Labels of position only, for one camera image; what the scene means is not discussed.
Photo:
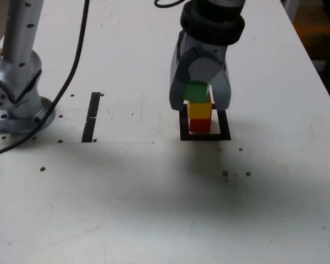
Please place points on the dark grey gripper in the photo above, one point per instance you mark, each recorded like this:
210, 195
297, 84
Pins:
206, 50

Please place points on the green cube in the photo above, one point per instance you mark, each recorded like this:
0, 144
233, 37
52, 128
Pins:
195, 92

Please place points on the yellow cube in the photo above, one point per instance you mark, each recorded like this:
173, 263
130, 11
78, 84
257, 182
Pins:
199, 110

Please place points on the red cube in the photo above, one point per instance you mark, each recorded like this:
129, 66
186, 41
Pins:
199, 125

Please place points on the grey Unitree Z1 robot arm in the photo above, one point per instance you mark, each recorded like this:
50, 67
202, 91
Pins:
16, 82

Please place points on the black tape square outline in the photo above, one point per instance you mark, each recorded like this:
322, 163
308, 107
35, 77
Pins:
206, 137

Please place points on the black tape strip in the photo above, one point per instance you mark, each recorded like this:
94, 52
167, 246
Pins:
92, 107

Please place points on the white post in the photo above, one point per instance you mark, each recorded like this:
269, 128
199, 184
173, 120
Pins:
292, 9

